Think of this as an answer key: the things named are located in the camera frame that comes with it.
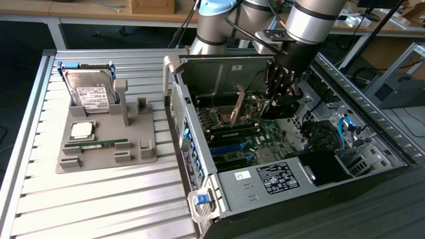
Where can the grey box device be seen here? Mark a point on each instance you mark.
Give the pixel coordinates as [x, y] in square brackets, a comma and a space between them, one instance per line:
[401, 92]

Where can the CPU socket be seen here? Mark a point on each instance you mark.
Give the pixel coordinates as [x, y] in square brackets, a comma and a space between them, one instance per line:
[222, 117]

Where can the green motherboard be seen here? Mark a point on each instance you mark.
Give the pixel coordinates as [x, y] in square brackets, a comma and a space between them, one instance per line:
[265, 142]

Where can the black stand pole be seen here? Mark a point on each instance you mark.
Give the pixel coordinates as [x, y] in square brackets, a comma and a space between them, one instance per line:
[374, 32]

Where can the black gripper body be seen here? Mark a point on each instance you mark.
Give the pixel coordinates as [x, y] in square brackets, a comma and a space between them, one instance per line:
[298, 57]

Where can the black monitor stand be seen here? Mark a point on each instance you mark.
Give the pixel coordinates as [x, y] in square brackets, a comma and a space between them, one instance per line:
[368, 12]

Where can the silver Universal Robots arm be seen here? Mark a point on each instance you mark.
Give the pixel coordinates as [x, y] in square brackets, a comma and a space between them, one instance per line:
[218, 25]

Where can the aluminium profile frame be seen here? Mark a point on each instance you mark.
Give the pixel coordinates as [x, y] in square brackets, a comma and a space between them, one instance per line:
[406, 53]

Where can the graphics card with metal bracket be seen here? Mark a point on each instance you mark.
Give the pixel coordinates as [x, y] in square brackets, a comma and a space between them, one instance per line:
[238, 104]

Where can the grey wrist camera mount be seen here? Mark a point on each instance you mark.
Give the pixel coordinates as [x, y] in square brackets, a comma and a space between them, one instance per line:
[270, 39]

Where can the black plastic shroud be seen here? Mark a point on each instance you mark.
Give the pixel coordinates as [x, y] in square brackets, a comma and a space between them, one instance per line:
[325, 169]

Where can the grey plastic parts rack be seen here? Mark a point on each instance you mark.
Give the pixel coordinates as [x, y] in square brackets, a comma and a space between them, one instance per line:
[105, 129]

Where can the black RAM stick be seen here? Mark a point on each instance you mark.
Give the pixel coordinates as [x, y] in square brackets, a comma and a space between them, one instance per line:
[232, 134]

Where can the metal slat table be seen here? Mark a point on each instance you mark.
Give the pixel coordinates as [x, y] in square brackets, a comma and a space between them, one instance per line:
[99, 199]

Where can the open cardboard box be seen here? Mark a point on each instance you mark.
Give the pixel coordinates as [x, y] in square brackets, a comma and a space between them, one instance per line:
[416, 15]

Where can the metal disk bay cage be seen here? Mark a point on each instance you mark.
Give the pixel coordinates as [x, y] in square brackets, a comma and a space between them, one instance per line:
[314, 99]

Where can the hard disk with blue caddy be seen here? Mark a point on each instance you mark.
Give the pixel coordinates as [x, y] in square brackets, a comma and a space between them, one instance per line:
[89, 82]

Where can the open black PC case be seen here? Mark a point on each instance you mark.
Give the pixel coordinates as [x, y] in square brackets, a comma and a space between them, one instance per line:
[212, 74]

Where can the wooden desk with white frame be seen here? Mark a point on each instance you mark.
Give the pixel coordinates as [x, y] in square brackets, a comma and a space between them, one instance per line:
[345, 29]
[33, 10]

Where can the blue case release latch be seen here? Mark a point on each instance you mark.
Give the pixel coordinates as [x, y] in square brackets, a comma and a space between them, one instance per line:
[200, 199]

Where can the brown cardboard box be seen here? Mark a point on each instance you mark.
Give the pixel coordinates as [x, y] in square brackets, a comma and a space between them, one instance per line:
[150, 6]

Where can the silver CPU chip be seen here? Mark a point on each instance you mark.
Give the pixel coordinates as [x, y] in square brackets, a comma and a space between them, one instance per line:
[81, 130]

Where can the grey power supply unit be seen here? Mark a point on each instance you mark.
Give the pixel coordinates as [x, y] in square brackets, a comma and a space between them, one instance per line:
[238, 196]

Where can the white tape roll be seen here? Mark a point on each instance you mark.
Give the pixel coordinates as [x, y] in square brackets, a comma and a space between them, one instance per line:
[352, 21]

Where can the blue expansion slot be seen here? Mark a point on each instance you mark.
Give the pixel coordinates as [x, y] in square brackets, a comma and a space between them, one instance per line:
[229, 149]

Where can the metal locking lever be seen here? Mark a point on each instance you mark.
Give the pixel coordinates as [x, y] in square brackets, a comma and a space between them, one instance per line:
[212, 103]

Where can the grey chipset heatsink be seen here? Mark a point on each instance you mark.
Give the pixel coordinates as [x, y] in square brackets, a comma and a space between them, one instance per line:
[266, 155]

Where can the green RAM stick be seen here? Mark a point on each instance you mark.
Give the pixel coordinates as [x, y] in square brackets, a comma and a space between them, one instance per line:
[99, 144]

